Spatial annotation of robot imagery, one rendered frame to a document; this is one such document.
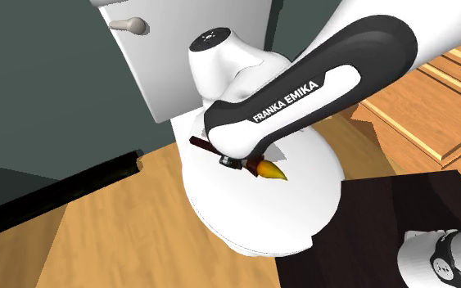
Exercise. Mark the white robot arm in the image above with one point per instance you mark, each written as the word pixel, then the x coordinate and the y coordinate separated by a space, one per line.
pixel 334 79

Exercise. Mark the dark red yellow-tipped brush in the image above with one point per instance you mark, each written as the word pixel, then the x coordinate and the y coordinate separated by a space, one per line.
pixel 272 170

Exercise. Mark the white toilet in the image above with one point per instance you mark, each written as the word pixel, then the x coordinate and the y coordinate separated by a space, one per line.
pixel 254 211

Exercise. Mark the long black bar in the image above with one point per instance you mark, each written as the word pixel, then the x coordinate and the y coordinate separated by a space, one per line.
pixel 54 195

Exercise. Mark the wooden cabinet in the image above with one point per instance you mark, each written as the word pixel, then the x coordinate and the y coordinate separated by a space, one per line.
pixel 413 111

